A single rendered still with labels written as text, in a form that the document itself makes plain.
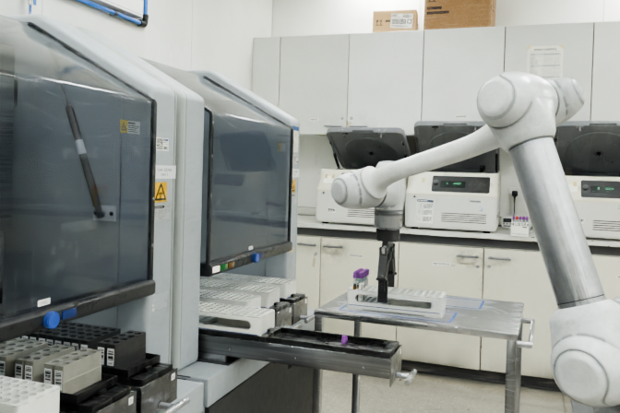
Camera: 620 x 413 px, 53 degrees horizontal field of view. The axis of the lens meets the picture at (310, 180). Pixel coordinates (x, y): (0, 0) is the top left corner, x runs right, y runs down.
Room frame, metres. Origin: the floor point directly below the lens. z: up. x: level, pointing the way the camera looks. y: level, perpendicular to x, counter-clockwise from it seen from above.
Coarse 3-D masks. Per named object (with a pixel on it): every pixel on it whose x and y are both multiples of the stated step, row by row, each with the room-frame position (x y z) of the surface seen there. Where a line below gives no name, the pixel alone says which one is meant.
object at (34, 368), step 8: (48, 352) 1.21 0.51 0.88; (56, 352) 1.21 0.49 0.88; (64, 352) 1.23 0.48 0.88; (32, 360) 1.16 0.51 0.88; (40, 360) 1.17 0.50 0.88; (48, 360) 1.19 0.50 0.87; (32, 368) 1.15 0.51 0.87; (40, 368) 1.17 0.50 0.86; (32, 376) 1.15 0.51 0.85; (40, 376) 1.17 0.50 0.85
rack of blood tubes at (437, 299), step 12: (372, 288) 1.97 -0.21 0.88; (396, 288) 1.98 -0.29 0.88; (348, 300) 1.94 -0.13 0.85; (372, 300) 1.97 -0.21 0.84; (396, 300) 1.98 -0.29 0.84; (408, 300) 1.97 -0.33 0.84; (420, 300) 1.86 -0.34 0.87; (432, 300) 1.85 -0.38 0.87; (444, 300) 1.89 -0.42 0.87; (384, 312) 1.90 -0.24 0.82; (396, 312) 1.89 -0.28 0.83; (408, 312) 1.87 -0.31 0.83; (420, 312) 1.86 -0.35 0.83; (432, 312) 1.85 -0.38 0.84; (444, 312) 1.90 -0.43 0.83
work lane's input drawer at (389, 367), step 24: (216, 336) 1.63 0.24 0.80; (240, 336) 1.62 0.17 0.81; (264, 336) 1.60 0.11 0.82; (288, 336) 1.65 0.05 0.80; (312, 336) 1.66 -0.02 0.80; (336, 336) 1.64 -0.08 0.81; (360, 336) 1.62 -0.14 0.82; (264, 360) 1.58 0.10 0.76; (288, 360) 1.56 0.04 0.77; (312, 360) 1.54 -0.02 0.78; (336, 360) 1.52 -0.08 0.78; (360, 360) 1.50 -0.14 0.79; (384, 360) 1.48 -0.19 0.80; (408, 384) 1.48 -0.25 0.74
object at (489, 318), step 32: (320, 320) 1.90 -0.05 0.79; (352, 320) 1.86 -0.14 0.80; (384, 320) 1.82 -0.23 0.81; (416, 320) 1.81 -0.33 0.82; (448, 320) 1.82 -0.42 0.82; (480, 320) 1.83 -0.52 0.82; (512, 320) 1.84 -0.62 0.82; (512, 352) 1.69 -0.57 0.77; (320, 384) 1.90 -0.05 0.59; (352, 384) 2.30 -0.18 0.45; (512, 384) 1.69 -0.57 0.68
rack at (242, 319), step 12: (204, 312) 1.66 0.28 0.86; (216, 312) 1.65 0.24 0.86; (228, 312) 1.66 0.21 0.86; (240, 312) 1.67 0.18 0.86; (252, 312) 1.66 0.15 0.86; (264, 312) 1.67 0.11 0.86; (204, 324) 1.66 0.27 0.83; (216, 324) 1.74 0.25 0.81; (228, 324) 1.74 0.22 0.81; (240, 324) 1.73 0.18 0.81; (252, 324) 1.62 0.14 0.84; (264, 324) 1.63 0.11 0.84
